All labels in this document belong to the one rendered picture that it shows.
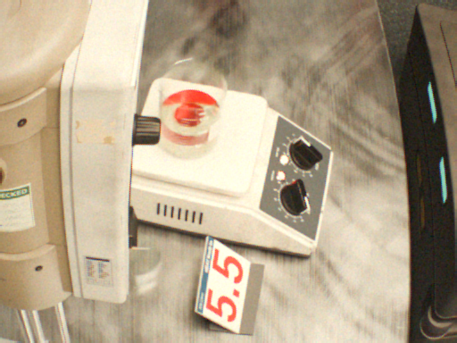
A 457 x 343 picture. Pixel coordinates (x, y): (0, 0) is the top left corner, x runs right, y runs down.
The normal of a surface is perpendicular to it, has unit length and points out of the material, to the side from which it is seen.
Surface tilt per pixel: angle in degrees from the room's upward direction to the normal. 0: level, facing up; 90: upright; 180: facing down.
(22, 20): 3
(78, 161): 90
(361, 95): 0
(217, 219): 90
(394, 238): 0
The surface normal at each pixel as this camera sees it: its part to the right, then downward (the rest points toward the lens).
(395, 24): 0.10, -0.59
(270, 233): -0.19, 0.78
